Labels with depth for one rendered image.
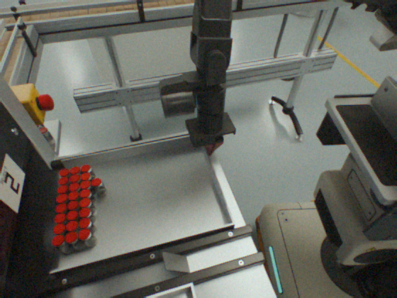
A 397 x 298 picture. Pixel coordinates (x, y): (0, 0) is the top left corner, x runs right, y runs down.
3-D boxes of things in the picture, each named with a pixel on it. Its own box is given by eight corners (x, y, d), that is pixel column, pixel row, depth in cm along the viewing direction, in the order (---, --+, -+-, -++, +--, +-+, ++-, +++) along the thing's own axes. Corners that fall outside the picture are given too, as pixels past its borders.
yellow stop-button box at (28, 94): (11, 130, 60) (-8, 106, 55) (16, 111, 65) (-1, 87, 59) (46, 124, 62) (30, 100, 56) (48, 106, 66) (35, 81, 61)
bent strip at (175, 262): (168, 279, 47) (164, 269, 42) (165, 262, 49) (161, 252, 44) (240, 258, 49) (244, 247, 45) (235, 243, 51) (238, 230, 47)
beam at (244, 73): (81, 113, 144) (72, 96, 134) (81, 105, 148) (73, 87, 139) (330, 70, 172) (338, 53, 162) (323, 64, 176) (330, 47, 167)
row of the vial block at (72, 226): (74, 252, 50) (64, 244, 46) (77, 179, 61) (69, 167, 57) (86, 250, 50) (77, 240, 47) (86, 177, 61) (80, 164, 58)
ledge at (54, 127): (1, 167, 66) (-4, 162, 64) (10, 132, 74) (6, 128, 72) (59, 155, 68) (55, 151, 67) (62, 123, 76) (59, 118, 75)
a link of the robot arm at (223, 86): (231, 86, 46) (221, 69, 50) (194, 93, 45) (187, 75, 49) (227, 116, 52) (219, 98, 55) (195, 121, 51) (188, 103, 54)
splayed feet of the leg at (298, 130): (295, 143, 188) (301, 129, 177) (266, 101, 218) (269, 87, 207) (305, 140, 189) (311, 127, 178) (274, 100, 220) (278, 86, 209)
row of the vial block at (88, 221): (86, 250, 50) (77, 240, 47) (87, 177, 61) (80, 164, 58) (98, 247, 51) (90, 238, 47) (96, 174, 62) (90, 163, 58)
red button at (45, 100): (38, 116, 61) (30, 102, 58) (40, 106, 64) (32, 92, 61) (55, 113, 62) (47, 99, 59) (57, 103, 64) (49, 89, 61)
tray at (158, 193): (58, 279, 47) (49, 273, 44) (66, 168, 63) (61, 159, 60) (233, 231, 53) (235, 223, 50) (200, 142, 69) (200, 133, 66)
